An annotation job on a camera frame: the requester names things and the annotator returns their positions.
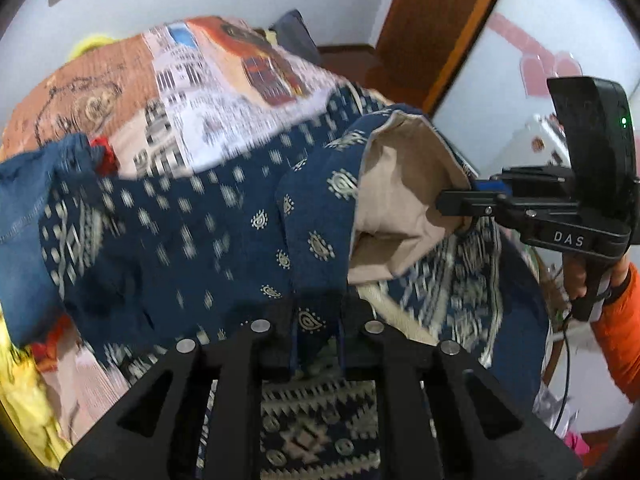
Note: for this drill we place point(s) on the white sliding door with hearts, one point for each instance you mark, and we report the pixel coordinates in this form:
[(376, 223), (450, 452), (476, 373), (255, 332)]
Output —
[(540, 108)]

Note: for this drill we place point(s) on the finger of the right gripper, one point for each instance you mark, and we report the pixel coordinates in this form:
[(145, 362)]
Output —
[(468, 203)]

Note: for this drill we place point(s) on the navy patterned hooded robe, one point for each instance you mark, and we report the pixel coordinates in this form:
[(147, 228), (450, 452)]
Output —
[(431, 276)]

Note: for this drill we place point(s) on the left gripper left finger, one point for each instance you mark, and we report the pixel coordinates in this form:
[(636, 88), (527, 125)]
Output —
[(195, 413)]

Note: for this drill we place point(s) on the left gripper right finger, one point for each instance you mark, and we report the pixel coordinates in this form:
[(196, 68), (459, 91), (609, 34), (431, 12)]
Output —
[(441, 415)]

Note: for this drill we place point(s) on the brown wooden door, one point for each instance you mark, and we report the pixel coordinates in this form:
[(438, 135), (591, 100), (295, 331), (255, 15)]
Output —
[(422, 46)]

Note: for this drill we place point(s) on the orange sleeve forearm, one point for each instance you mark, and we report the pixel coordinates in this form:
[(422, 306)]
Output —
[(617, 334)]

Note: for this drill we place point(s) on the folded blue jeans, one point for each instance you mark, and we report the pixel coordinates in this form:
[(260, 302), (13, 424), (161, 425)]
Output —
[(29, 301)]

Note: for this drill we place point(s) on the right hand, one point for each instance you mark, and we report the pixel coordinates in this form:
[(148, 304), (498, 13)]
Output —
[(575, 275)]

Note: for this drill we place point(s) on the red plush item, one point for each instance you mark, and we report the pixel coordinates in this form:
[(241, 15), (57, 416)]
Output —
[(108, 164)]

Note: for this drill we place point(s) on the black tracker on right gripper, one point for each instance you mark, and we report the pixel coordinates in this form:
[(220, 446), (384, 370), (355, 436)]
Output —
[(596, 120)]

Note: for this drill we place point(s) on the printed newspaper bedspread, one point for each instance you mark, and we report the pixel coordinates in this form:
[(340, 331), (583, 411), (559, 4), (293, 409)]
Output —
[(200, 95)]

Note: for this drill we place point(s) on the yellow cartoon blanket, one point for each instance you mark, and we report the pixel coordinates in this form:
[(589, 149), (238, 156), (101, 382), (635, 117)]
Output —
[(24, 396)]

